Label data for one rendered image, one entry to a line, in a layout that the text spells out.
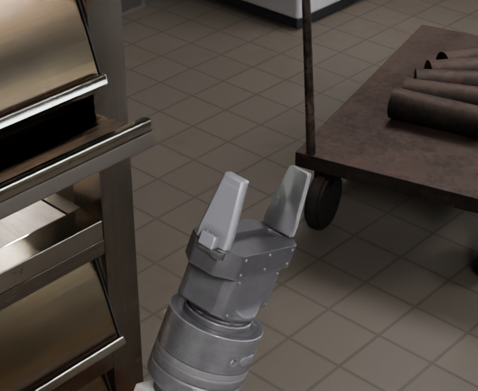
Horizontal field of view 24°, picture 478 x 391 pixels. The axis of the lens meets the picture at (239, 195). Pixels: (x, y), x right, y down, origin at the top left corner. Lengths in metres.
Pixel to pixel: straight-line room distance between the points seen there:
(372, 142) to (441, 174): 0.30
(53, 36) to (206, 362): 0.87
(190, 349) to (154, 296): 2.76
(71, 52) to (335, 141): 2.20
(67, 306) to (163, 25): 3.80
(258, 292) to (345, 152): 2.84
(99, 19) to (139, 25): 3.91
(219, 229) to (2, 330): 1.05
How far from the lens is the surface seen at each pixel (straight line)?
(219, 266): 0.93
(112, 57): 1.84
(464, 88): 4.06
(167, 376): 1.00
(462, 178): 3.73
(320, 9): 5.77
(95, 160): 1.68
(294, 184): 1.01
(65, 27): 1.77
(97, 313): 2.04
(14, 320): 1.94
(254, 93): 5.00
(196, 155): 4.52
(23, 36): 1.72
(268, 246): 0.98
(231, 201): 0.92
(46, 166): 1.62
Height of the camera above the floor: 2.24
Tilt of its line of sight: 32 degrees down
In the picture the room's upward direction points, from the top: straight up
